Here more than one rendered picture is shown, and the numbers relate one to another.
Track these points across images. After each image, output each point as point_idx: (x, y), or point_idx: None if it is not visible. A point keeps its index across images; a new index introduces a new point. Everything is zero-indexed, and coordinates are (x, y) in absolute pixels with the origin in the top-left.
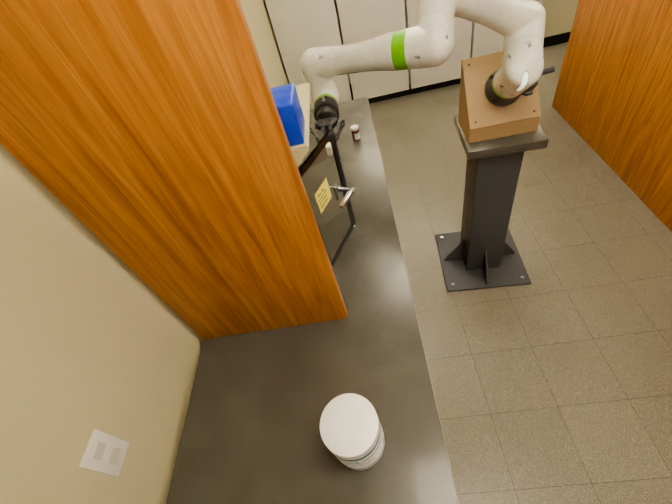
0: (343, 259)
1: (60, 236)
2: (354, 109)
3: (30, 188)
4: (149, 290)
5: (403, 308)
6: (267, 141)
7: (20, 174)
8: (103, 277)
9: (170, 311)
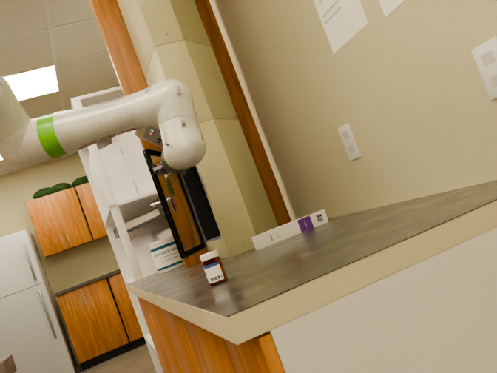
0: (197, 267)
1: (250, 109)
2: (257, 289)
3: (245, 86)
4: (277, 166)
5: (144, 284)
6: None
7: (243, 79)
8: (260, 138)
9: (285, 190)
